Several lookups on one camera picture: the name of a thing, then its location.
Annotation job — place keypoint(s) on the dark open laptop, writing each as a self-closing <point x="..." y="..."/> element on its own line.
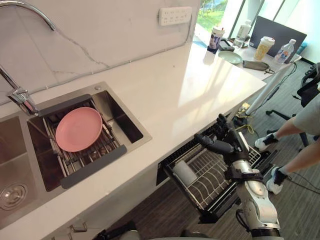
<point x="277" y="32"/>

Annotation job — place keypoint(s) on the black office chair base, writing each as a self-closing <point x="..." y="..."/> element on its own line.
<point x="282" y="115"/>

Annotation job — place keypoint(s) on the black pull-out dishwasher drawer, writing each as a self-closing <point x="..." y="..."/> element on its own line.
<point x="175" y="175"/>

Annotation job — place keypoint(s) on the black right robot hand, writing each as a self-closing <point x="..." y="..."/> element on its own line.
<point x="228" y="147"/>

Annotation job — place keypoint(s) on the person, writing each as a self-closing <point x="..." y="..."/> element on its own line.
<point x="300" y="122"/>

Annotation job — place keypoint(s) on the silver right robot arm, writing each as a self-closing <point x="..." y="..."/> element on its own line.
<point x="260" y="200"/>

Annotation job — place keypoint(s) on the small black box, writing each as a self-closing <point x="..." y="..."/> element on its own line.
<point x="225" y="45"/>

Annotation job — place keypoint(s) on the chrome curved faucet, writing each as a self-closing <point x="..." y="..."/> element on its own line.
<point x="23" y="98"/>

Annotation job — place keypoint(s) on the round metal sink drain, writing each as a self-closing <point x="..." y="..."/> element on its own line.
<point x="11" y="196"/>

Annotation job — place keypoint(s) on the white labelled bottle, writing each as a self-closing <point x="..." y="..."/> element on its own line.
<point x="243" y="31"/>

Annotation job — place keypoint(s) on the grey fabric pouch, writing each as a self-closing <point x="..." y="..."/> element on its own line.
<point x="255" y="65"/>

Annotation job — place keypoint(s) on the stainless steel double sink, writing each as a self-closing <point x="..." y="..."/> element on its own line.
<point x="125" y="120"/>

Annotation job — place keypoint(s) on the blue printed drink cup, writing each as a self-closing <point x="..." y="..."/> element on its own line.
<point x="215" y="40"/>

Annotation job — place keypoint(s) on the clear plastic water bottle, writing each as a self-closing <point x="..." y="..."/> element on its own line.
<point x="285" y="52"/>

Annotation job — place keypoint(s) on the pale green plate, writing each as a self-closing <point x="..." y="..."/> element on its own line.
<point x="230" y="57"/>

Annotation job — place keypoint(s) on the white power strip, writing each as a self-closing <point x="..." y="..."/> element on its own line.
<point x="175" y="16"/>

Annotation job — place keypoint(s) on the yellow drink cup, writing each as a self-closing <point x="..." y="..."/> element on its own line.
<point x="262" y="48"/>

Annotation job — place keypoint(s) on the pink plate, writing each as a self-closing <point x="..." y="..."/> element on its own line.
<point x="78" y="130"/>

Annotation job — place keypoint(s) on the white table leg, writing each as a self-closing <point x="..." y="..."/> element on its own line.
<point x="270" y="87"/>

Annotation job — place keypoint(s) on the white cup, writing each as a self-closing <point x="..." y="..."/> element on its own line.
<point x="185" y="172"/>

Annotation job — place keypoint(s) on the grey-ended sink drying rack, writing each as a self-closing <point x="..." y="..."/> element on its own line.
<point x="82" y="172"/>

